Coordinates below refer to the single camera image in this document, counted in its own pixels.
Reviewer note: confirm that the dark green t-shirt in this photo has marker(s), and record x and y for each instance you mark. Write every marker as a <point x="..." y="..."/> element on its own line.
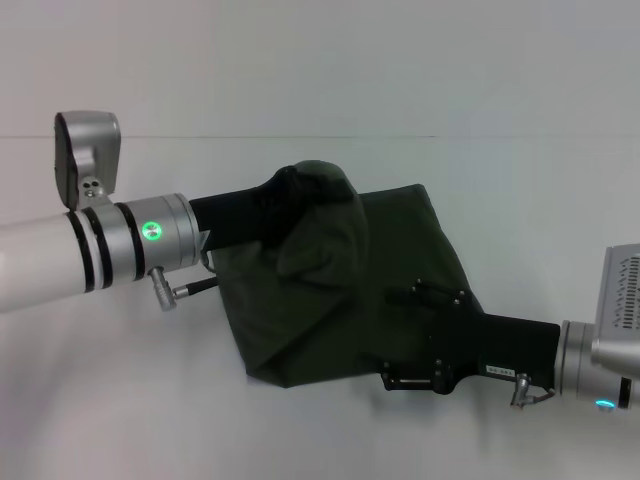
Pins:
<point x="325" y="300"/>

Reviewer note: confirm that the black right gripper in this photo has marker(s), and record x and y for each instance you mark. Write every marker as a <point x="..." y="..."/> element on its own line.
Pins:
<point x="495" y="345"/>

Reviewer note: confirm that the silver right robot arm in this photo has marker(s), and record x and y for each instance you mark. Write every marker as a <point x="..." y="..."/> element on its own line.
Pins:
<point x="590" y="365"/>

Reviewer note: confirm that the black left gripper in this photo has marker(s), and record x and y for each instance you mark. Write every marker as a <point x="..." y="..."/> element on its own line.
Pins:
<point x="240" y="215"/>

